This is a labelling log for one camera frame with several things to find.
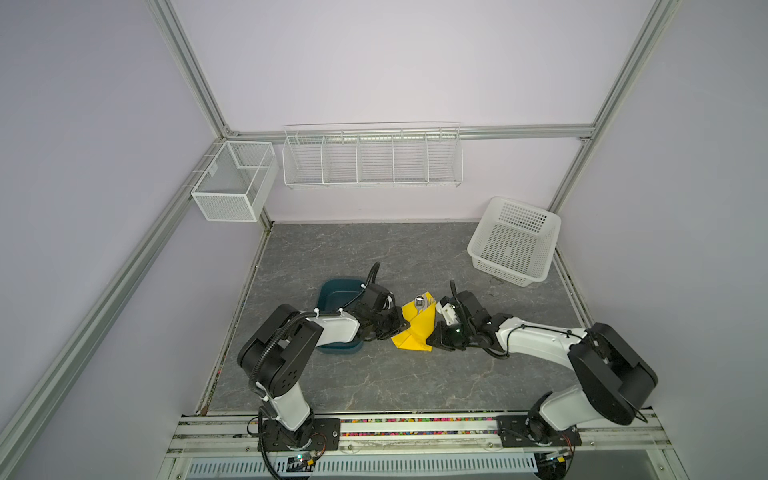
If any aluminium front rail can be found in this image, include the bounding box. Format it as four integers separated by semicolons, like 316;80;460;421
166;410;672;458

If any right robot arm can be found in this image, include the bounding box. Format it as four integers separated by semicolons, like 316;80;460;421
427;282;658;445

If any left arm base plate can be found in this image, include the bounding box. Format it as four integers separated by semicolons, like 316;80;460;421
262;416;341;452

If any white mesh wall box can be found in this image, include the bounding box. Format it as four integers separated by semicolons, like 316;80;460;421
192;141;279;223

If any white vent grille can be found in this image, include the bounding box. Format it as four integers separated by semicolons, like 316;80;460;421
186;452;539;479

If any white wire wall rack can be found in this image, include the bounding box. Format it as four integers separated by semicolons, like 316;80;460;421
283;122;464;188

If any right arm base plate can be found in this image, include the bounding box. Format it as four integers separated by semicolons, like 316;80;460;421
496;414;582;448

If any teal plastic tray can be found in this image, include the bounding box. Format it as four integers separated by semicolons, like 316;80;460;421
316;278;363;355

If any white perforated plastic basket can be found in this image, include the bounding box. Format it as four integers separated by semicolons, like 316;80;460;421
467;197;561;287

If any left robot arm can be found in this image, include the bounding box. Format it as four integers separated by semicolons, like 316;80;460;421
237;262;410;446

